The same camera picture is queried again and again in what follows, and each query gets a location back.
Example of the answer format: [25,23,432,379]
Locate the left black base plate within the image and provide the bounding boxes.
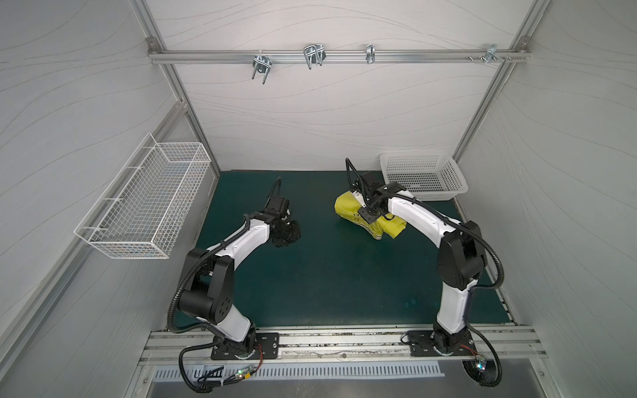
[211,332,280,361]

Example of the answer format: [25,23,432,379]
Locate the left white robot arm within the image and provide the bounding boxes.
[169,194,300,358]

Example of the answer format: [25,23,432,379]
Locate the right black base cable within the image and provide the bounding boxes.
[367,191,506,389]

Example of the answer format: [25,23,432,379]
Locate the white slotted vent strip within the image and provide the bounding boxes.
[153,361,445,382]

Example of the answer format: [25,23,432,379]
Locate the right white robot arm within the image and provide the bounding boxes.
[349,172,486,356]

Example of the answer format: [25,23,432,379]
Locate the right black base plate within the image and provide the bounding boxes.
[400,329,477,358]

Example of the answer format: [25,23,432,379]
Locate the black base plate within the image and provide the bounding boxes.
[211,332,280,361]
[400,329,477,358]

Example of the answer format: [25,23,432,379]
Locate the metal u-bolt clamp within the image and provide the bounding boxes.
[251,54,272,85]
[303,44,326,70]

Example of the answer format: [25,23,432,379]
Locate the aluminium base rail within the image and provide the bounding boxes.
[138,324,548,366]

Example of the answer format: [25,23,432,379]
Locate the yellow long pants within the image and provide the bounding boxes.
[332,191,408,242]

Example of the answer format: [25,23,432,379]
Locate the green table mat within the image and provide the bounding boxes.
[168,170,514,330]

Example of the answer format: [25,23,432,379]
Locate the horizontal aluminium top rail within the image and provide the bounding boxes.
[149,47,532,65]

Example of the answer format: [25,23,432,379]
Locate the white plastic perforated basket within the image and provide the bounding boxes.
[380,152,469,202]

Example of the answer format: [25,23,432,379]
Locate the white wire wall basket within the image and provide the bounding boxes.
[74,134,211,260]

